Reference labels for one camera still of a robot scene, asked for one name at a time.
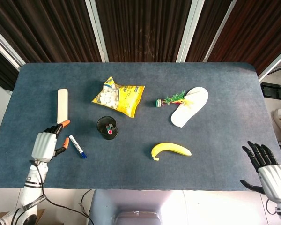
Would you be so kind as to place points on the brown slatted partition screen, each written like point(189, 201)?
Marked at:
point(142, 23)

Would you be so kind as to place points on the white slipper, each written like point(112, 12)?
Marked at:
point(185, 114)

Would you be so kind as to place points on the yellow snack bag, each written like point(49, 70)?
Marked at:
point(128, 100)

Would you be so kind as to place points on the black storage box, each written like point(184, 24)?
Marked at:
point(275, 91)

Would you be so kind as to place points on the yellow banana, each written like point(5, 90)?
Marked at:
point(171, 147)

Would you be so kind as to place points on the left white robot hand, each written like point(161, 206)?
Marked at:
point(44, 146)

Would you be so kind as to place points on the red cap marker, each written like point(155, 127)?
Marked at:
point(110, 132)

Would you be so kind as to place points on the blue white marker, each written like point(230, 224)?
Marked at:
point(77, 145)

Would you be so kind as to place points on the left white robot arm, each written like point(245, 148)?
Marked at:
point(31, 187)

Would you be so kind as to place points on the black mesh pen holder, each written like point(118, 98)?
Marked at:
point(100, 124)

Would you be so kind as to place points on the beige pencil case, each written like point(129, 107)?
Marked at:
point(62, 105)

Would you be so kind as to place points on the grey robot torso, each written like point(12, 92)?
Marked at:
point(140, 201)

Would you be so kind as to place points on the blue table cloth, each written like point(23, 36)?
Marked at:
point(131, 171)

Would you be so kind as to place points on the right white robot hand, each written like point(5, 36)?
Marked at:
point(275, 182)

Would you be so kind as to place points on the green marker with grey cap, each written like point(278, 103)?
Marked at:
point(111, 126)

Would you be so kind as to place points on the green toy plant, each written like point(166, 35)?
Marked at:
point(158, 103)

